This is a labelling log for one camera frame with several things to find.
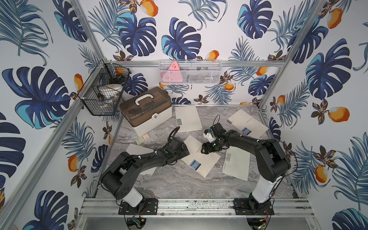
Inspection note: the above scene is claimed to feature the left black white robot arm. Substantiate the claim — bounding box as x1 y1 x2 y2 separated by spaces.
100 126 190 208

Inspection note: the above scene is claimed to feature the large cream notebook blue label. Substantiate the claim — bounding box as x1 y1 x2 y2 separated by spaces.
182 136 220 178

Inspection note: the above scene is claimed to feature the green circuit board left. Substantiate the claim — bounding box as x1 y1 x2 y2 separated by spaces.
126 217 146 227

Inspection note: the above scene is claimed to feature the cream spiral notebook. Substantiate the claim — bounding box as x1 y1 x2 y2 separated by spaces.
175 105 202 132

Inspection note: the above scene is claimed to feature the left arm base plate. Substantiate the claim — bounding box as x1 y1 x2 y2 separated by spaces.
118 198 159 216

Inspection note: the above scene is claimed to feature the brown lid storage box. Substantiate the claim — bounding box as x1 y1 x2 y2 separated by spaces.
119 87 173 136

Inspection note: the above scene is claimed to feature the small card on table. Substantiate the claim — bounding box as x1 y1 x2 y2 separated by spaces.
135 133 150 145

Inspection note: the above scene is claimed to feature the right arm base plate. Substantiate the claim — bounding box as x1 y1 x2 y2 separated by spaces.
232 198 274 216

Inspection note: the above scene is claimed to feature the white bowl in basket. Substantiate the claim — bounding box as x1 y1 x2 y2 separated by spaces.
98 84 123 100

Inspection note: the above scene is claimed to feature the aluminium front rail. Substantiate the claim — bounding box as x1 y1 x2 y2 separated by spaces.
80 198 314 218

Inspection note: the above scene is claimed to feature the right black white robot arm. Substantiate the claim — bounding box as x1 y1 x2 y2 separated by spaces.
201 123 291 204

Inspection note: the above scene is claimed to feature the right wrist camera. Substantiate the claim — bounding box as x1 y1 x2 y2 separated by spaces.
203 129 216 143

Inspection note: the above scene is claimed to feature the white mesh wall shelf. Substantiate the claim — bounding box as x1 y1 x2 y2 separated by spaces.
158 60 222 85

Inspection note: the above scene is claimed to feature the black wire basket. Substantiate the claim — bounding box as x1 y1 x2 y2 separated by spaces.
77 60 131 116

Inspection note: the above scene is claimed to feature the cream notebook back right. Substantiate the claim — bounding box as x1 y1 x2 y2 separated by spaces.
227 109 268 138

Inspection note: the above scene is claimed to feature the pink triangle item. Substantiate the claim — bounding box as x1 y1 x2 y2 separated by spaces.
161 61 183 83

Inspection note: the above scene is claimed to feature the pale green spiral notebook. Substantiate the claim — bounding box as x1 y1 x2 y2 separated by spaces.
222 147 251 181

